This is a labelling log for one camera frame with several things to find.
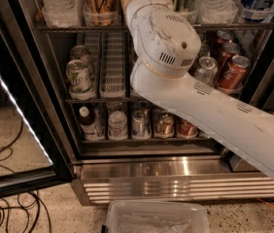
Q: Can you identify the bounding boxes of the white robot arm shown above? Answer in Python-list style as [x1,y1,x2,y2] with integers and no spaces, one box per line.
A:
[120,0,274,180]

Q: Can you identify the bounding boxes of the gold tall can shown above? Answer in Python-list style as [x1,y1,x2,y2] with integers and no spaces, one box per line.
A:
[84,0,118,26]

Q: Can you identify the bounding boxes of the green 7up can rear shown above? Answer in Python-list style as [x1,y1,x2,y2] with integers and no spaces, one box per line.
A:
[70,45,94,79]

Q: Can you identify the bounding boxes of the green 7up can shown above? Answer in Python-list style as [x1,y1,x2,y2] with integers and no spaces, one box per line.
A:
[70,45,94,79]
[66,59,91,94]

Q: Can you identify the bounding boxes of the silver can shelf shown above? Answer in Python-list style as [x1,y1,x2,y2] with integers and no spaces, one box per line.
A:
[132,111,146,138]
[193,56,218,86]
[198,44,210,58]

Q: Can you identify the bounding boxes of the red can rear middle shelf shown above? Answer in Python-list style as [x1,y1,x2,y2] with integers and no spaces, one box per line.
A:
[212,30,233,50]

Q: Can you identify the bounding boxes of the red can shelf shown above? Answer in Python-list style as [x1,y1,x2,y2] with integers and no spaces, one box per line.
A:
[217,42,240,72]
[212,30,233,50]
[178,118,197,138]
[218,55,250,89]

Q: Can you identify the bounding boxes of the silver can front middle shelf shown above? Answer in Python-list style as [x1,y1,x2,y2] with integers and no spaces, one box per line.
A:
[193,56,218,86]

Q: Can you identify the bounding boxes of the green 7up can front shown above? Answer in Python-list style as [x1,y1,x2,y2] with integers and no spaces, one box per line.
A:
[66,59,91,94]

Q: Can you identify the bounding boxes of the red can front middle shelf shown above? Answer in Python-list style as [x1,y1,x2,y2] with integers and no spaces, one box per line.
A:
[218,55,250,89]

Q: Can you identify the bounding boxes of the gold can bottom shelf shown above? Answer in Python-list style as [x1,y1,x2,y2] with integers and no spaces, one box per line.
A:
[155,111,174,135]

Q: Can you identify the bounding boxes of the juice bottle bottom shelf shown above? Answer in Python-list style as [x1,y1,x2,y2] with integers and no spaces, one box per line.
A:
[79,106,103,141]

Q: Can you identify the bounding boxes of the silver can bottom shelf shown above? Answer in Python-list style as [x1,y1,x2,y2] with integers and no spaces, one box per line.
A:
[132,111,146,138]

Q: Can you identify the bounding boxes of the red can bottom shelf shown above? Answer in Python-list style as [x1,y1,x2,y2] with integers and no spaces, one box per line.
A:
[178,118,197,138]

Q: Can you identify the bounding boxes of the stainless steel fridge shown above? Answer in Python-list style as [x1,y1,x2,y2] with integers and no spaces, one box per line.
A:
[11,0,274,205]

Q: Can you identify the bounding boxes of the black glass fridge door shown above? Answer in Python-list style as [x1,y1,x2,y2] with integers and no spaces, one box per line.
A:
[0,0,73,199]

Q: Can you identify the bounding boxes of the empty white plastic tray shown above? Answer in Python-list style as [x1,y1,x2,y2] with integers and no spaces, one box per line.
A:
[99,33,125,99]

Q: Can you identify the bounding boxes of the clear water bottle top right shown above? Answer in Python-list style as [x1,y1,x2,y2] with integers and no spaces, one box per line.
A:
[196,0,237,24]

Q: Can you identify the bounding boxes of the clear water bottle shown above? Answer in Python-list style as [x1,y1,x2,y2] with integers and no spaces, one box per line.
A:
[196,0,237,24]
[42,0,81,28]

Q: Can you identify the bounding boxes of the clear water bottle top left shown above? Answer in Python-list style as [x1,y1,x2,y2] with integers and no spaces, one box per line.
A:
[42,0,81,28]

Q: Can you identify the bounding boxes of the clear plastic bin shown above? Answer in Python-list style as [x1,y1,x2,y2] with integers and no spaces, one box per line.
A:
[101,200,211,233]

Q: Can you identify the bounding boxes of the black floor cables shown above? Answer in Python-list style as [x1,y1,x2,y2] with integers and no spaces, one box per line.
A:
[0,118,52,233]

